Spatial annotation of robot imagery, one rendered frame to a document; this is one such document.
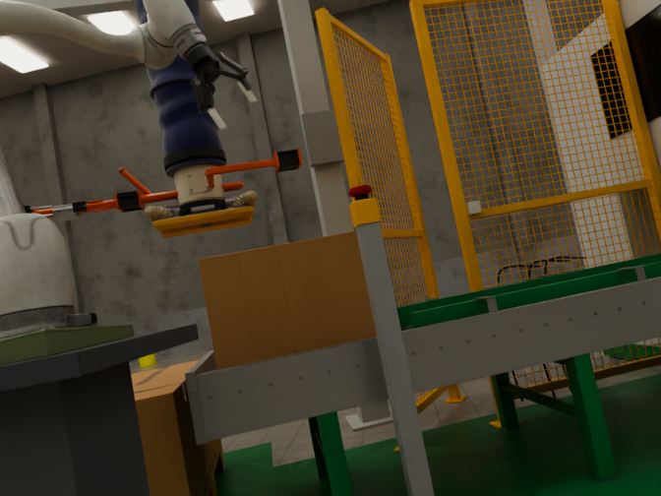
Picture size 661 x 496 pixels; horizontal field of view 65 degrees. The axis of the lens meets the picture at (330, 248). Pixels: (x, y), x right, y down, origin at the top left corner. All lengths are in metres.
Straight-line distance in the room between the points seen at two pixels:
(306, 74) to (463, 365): 2.03
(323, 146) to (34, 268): 2.05
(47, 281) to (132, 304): 11.19
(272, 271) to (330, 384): 0.42
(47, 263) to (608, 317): 1.64
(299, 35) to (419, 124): 8.33
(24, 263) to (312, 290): 0.89
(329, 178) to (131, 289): 9.74
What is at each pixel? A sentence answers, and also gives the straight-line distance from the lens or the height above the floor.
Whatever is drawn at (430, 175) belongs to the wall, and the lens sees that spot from 11.19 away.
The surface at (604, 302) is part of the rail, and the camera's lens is 1.95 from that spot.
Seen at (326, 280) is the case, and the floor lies 0.80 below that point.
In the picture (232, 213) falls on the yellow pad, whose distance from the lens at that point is 1.82.
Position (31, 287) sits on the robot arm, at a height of 0.89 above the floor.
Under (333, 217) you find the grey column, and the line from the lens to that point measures 2.94.
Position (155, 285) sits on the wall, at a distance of 12.13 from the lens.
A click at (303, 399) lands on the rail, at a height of 0.46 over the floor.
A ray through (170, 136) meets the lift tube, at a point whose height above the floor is 1.41.
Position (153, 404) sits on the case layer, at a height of 0.52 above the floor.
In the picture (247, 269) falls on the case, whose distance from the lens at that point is 1.74.
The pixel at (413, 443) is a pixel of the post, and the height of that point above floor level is 0.32.
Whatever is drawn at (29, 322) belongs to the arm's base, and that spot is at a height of 0.82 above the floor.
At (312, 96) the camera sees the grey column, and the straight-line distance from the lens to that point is 3.12.
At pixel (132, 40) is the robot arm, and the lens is 1.72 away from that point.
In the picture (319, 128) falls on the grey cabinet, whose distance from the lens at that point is 3.01.
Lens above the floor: 0.77
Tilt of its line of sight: 4 degrees up
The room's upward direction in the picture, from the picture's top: 11 degrees counter-clockwise
